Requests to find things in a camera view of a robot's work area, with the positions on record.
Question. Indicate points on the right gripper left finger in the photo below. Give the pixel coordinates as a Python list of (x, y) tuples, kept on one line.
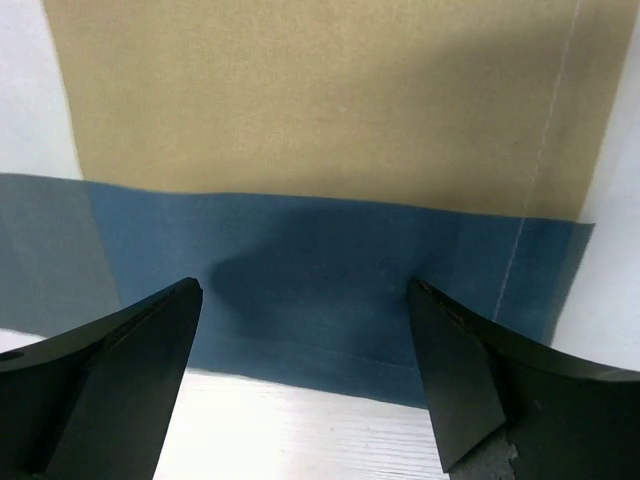
[(95, 402)]

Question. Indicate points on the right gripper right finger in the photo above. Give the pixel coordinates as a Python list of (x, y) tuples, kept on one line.
[(503, 406)]

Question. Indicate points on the blue beige white cloth napkin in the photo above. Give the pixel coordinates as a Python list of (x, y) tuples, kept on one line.
[(304, 160)]

